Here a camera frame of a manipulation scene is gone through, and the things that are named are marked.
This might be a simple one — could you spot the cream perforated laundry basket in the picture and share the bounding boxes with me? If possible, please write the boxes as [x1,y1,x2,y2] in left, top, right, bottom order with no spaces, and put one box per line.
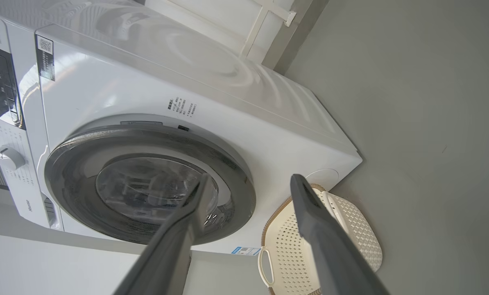
[258,184,383,295]

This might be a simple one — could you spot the dark washing machine door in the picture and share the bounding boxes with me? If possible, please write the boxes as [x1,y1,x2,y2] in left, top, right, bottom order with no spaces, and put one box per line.
[44,125,256,245]

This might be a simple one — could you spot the blue energy label sticker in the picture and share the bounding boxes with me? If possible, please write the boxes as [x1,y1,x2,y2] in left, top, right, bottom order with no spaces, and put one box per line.
[231,246,261,256]

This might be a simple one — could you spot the white washing machine dial knob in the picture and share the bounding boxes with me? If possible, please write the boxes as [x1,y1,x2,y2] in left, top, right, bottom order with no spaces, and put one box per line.
[0,145,26,170]

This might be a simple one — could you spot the black QR code sticker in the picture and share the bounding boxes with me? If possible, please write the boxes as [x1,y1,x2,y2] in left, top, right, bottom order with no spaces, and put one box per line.
[36,35,56,82]

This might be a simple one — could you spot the white metal railing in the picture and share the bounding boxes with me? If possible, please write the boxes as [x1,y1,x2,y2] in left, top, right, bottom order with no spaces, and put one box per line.
[144,0,297,64]

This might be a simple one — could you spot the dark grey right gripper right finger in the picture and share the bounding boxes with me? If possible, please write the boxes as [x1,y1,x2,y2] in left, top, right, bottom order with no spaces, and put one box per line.
[290,174,388,295]

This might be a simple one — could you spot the white front-load washing machine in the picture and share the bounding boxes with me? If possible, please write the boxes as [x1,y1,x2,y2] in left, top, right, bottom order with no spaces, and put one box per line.
[0,0,363,256]

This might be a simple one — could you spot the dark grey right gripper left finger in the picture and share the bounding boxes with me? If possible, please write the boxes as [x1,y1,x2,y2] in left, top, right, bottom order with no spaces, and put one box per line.
[113,174,212,295]

